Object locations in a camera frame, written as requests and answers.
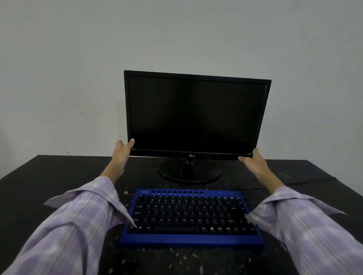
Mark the person's right hand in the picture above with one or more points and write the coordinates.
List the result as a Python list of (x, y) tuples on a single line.
[(256, 164)]

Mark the person's right thumb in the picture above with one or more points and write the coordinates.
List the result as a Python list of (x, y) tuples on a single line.
[(243, 158)]

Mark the person's left forearm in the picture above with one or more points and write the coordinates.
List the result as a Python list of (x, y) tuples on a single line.
[(71, 223)]

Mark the person's left thumb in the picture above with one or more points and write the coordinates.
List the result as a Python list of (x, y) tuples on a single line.
[(129, 143)]

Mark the person's left hand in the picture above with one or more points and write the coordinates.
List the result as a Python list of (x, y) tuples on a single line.
[(120, 156)]

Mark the person's right forearm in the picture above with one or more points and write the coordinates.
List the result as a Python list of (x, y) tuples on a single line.
[(305, 223)]

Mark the black computer monitor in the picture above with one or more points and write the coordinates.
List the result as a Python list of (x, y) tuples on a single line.
[(195, 119)]

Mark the blue keyboard with black keys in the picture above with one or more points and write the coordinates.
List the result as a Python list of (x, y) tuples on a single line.
[(191, 216)]

